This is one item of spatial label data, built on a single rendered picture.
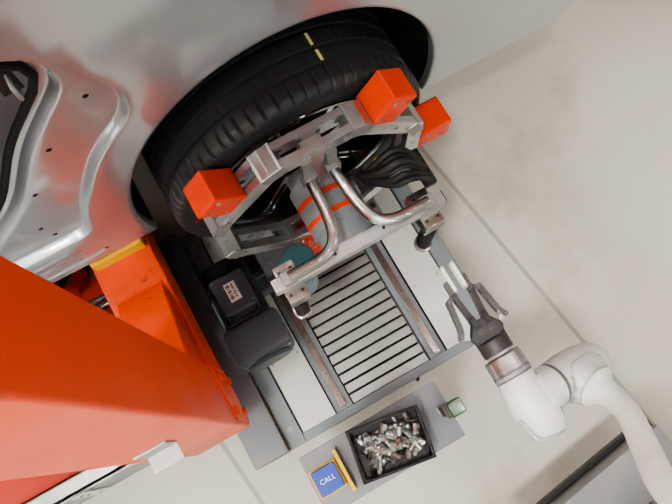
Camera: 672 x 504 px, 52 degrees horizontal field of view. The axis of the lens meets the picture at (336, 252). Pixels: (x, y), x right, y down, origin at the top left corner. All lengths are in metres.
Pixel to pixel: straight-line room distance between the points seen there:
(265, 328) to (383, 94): 0.88
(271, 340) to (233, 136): 0.80
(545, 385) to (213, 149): 0.87
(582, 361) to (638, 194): 1.22
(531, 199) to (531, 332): 0.49
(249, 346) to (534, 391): 0.85
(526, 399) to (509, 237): 1.09
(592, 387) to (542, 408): 0.13
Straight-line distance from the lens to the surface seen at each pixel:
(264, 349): 2.03
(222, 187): 1.41
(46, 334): 0.71
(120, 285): 1.86
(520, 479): 2.48
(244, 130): 1.40
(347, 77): 1.44
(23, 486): 2.34
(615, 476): 2.15
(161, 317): 1.73
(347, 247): 1.48
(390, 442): 1.84
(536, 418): 1.59
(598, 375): 1.66
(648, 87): 2.98
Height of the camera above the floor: 2.41
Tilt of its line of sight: 75 degrees down
